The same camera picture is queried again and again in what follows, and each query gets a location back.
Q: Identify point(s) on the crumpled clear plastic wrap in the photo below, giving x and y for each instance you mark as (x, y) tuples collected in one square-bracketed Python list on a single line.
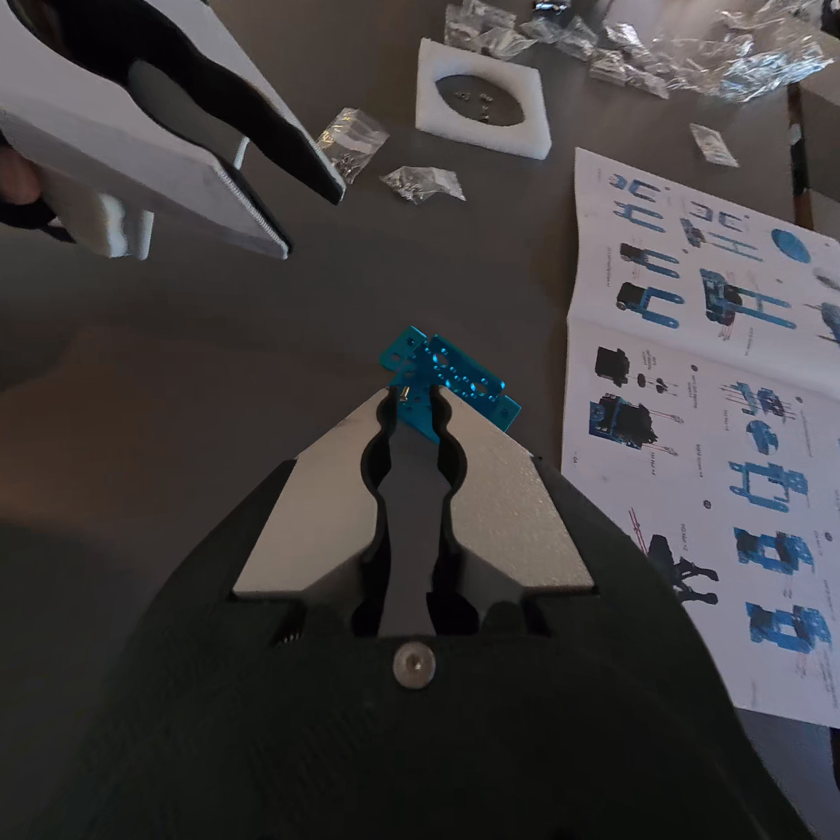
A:
[(741, 65)]

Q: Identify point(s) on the pile of small plastic bags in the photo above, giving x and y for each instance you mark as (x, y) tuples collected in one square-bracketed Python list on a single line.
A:
[(610, 65)]

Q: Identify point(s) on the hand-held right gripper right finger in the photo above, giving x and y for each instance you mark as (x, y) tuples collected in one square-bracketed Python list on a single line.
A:
[(512, 525)]

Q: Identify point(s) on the blue metal bracket assembly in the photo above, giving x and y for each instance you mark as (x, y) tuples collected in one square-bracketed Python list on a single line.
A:
[(459, 374)]

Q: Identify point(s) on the dark grey desk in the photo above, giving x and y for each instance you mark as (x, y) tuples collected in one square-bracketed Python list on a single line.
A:
[(459, 262)]

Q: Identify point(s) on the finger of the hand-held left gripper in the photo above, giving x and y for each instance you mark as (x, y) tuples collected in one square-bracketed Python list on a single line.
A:
[(249, 85), (98, 151)]

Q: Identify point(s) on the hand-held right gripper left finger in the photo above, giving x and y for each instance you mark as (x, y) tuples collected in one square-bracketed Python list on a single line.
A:
[(315, 525)]

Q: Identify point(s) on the white foam block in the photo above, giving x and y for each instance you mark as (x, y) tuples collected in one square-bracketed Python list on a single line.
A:
[(430, 98)]

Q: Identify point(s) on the beige box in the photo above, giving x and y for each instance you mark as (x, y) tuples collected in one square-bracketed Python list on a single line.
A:
[(823, 131)]

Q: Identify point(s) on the printed instruction manual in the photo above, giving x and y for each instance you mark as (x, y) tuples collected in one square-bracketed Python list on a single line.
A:
[(689, 328)]

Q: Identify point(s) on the small clear parts bag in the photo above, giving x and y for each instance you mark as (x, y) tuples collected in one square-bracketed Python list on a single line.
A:
[(714, 144)]

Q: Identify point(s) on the clear bag of screws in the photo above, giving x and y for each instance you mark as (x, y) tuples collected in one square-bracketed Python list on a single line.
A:
[(423, 184), (351, 141)]

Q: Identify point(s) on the person's left hand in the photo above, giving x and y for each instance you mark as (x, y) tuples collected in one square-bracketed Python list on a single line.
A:
[(19, 177)]

